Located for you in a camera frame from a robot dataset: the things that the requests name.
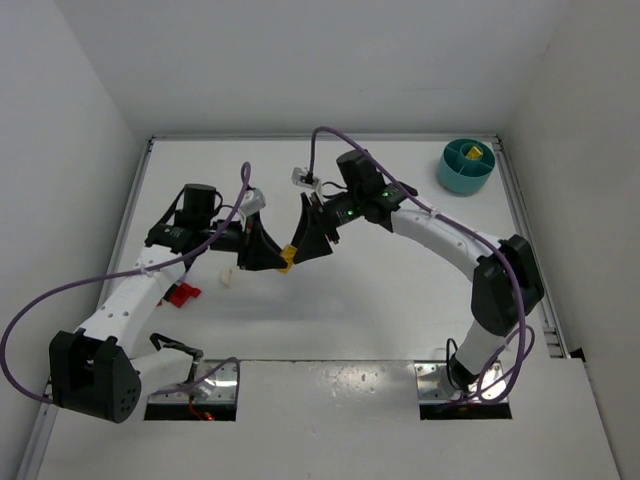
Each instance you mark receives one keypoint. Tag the teal divided round container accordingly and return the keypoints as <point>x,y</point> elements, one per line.
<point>461,176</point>

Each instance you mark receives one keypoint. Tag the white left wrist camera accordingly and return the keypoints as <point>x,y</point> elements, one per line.
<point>252,203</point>

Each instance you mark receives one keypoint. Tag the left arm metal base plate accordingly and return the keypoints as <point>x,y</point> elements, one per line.
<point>218,386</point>

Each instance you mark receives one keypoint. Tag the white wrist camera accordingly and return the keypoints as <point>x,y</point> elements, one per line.
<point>303,178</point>
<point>252,203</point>

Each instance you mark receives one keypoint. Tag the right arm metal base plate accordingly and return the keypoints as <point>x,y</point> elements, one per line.
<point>435,388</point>

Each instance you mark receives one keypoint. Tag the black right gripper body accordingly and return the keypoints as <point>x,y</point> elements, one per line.
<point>319,220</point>

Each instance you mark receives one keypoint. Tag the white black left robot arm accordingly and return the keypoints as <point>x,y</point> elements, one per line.
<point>93,371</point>

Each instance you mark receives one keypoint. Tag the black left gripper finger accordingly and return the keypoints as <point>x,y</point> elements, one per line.
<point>260,240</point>
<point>262,261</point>

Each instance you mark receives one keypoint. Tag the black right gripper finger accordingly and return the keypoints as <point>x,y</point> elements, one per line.
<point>306,234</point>
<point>322,249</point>

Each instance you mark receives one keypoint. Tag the red lego brick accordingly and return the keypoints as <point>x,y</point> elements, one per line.
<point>179,294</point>

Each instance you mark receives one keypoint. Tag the cream white lego brick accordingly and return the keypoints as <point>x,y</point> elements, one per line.
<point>227,276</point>

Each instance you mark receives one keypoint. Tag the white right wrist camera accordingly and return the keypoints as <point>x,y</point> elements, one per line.
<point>303,178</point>

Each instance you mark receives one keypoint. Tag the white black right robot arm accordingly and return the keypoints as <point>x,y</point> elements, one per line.
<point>506,283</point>

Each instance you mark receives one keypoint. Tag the yellow lego in container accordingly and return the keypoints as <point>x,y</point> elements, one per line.
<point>473,152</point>

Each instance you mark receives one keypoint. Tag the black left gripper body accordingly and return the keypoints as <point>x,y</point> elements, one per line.
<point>245,240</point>

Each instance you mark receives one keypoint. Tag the yellow lego brick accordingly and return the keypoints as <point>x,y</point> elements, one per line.
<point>287,254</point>

